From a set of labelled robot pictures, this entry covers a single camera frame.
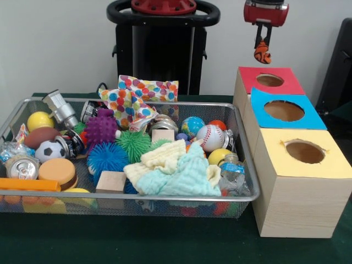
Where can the shallow mesh bin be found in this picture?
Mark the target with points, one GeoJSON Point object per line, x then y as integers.
{"type": "Point", "coordinates": [165, 211]}

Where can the orange foam disc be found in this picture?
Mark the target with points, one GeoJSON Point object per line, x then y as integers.
{"type": "Point", "coordinates": [57, 170]}

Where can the black upright panel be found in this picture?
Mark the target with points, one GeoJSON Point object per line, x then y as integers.
{"type": "Point", "coordinates": [338, 68]}

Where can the white baseball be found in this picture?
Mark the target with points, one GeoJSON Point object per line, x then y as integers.
{"type": "Point", "coordinates": [210, 137]}

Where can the dark green table cloth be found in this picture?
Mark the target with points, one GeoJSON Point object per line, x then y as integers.
{"type": "Point", "coordinates": [137, 242]}

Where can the orange striped tiger plush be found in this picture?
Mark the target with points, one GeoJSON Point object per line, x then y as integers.
{"type": "Point", "coordinates": [262, 54]}

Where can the wooden three-hole box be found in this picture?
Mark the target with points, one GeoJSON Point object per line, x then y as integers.
{"type": "Point", "coordinates": [297, 203]}

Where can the green spiky ball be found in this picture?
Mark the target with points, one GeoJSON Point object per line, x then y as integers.
{"type": "Point", "coordinates": [159, 143]}
{"type": "Point", "coordinates": [133, 144]}

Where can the dark green side-table cloth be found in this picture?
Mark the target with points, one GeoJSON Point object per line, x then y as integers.
{"type": "Point", "coordinates": [343, 118]}

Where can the purple knobbly toy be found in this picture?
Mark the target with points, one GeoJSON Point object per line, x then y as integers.
{"type": "Point", "coordinates": [101, 127]}

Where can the orange toy brick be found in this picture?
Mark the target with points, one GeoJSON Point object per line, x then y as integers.
{"type": "Point", "coordinates": [27, 184]}

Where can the pale yellow muslin cloth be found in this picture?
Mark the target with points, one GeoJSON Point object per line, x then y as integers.
{"type": "Point", "coordinates": [159, 158]}

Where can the brown toy football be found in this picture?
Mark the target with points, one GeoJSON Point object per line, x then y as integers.
{"type": "Point", "coordinates": [41, 137]}

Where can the yellow ball with black band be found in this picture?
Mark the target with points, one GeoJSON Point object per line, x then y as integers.
{"type": "Point", "coordinates": [218, 156]}

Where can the blue spiky ball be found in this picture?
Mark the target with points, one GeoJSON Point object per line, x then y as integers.
{"type": "Point", "coordinates": [107, 159]}

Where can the teal muslin cloth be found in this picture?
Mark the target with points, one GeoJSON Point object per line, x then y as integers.
{"type": "Point", "coordinates": [181, 178]}

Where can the plain yellow ball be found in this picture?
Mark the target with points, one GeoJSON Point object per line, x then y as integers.
{"type": "Point", "coordinates": [39, 121]}

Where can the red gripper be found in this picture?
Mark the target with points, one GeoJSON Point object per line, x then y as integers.
{"type": "Point", "coordinates": [265, 13]}

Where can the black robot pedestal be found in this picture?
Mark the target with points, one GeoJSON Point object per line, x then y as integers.
{"type": "Point", "coordinates": [165, 55]}

